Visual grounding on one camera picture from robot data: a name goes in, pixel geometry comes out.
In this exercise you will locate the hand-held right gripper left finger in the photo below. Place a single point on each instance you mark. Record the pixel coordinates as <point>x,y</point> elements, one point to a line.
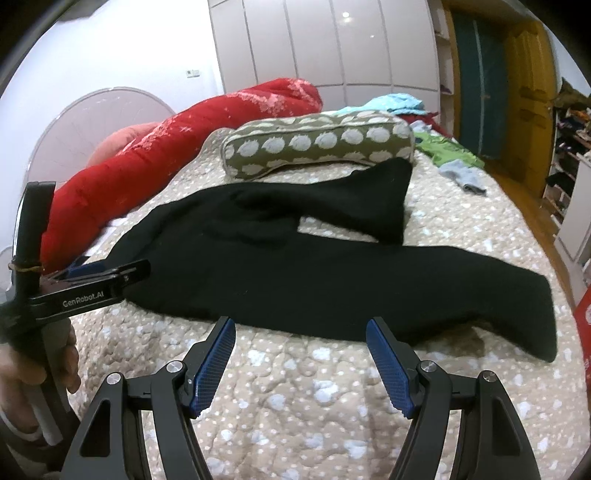
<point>210,369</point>

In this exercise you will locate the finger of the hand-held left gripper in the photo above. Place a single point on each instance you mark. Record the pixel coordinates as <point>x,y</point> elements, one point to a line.
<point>124,272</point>
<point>81,270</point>

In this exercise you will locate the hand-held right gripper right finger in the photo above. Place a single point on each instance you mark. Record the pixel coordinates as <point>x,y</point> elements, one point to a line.
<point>390,364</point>

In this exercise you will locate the black pants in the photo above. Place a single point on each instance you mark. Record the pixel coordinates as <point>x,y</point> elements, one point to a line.
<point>277,277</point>

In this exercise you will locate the person's left forearm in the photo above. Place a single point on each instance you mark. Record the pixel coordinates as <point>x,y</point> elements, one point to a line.
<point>18,445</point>

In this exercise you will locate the person's left hand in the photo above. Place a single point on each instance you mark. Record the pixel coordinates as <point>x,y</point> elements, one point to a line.
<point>14,383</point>

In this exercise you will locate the beige spotted bedspread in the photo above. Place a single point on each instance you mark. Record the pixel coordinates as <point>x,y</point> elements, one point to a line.
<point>286,383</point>

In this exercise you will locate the red floral quilt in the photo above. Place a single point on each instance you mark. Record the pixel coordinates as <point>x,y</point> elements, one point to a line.
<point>138,170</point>

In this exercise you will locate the pink pillow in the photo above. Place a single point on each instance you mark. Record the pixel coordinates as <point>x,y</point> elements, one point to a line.
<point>111,143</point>

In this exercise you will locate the white round headboard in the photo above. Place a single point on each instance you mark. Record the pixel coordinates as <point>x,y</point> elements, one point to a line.
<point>92,120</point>

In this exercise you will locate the red box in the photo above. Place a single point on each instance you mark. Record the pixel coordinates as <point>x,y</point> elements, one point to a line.
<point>584,323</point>

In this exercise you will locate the light blue garment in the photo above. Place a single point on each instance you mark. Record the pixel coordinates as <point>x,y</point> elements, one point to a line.
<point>466,177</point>

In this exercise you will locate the green garment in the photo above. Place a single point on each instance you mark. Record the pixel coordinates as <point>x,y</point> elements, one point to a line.
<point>445,150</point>

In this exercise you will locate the olive pillow with white spots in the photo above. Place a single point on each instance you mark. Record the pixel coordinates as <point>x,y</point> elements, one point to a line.
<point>318,138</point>

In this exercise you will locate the dark red garment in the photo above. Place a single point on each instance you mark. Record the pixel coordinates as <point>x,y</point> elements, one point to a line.
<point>434,122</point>

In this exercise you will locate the turquoise dotted garment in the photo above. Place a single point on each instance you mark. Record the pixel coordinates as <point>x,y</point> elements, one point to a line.
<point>397,102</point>

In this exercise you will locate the cluttered shoe rack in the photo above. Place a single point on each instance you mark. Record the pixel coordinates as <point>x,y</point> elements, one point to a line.
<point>572,138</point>

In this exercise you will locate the teal curtain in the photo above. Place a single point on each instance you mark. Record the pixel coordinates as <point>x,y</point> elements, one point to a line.
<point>480,83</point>

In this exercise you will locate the yellow wooden door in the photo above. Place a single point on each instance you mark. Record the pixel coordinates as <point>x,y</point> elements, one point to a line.
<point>531,101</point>

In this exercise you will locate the white wardrobe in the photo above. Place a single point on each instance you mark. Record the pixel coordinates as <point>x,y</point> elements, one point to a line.
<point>323,41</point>

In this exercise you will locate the open wall shelf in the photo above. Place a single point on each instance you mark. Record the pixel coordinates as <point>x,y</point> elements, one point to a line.
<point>445,60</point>

